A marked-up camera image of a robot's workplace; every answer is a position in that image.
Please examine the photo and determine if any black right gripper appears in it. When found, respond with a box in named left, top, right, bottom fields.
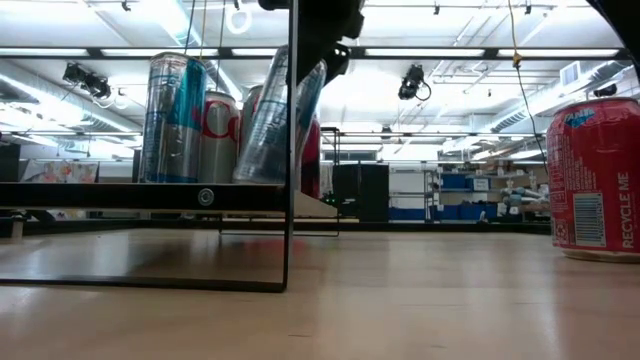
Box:
left=295, top=0, right=366, bottom=84

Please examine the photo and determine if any silver Diet Coke can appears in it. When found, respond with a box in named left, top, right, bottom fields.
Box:
left=198, top=90, right=242, bottom=185
left=238, top=83, right=266, bottom=166

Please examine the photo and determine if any slim silver blue energy can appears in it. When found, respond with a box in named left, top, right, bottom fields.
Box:
left=232, top=43, right=329, bottom=185
left=139, top=51, right=209, bottom=185

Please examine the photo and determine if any long ceiling light bar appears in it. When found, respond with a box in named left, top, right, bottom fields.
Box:
left=0, top=45, right=632, bottom=61

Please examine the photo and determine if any black cabinet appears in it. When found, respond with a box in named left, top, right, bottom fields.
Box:
left=332, top=163, right=361, bottom=224
left=358, top=163, right=390, bottom=224

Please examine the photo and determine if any metal storage rack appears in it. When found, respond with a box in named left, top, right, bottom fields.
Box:
left=388, top=167, right=551, bottom=224

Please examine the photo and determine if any white ceiling vent box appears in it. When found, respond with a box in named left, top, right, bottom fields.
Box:
left=558, top=60, right=584, bottom=87

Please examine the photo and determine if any black box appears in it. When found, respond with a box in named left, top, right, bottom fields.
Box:
left=0, top=143, right=22, bottom=183

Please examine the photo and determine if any black ceiling-hung camera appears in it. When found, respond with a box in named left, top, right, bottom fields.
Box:
left=85, top=74, right=112, bottom=100
left=397, top=63, right=432, bottom=102
left=62, top=62, right=89, bottom=86

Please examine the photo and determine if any white ring light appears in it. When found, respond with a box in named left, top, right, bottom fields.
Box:
left=224, top=3, right=254, bottom=36

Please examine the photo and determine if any yellow hanging cord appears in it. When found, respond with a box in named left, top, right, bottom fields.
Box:
left=507, top=0, right=525, bottom=69

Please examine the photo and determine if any black aluminium table frame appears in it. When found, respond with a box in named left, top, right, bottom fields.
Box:
left=0, top=215, right=554, bottom=239

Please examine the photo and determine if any wooden shelf black metal frame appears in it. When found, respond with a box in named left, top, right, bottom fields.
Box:
left=0, top=0, right=341, bottom=294

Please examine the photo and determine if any colourful wall poster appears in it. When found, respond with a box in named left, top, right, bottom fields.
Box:
left=19, top=159, right=100, bottom=184

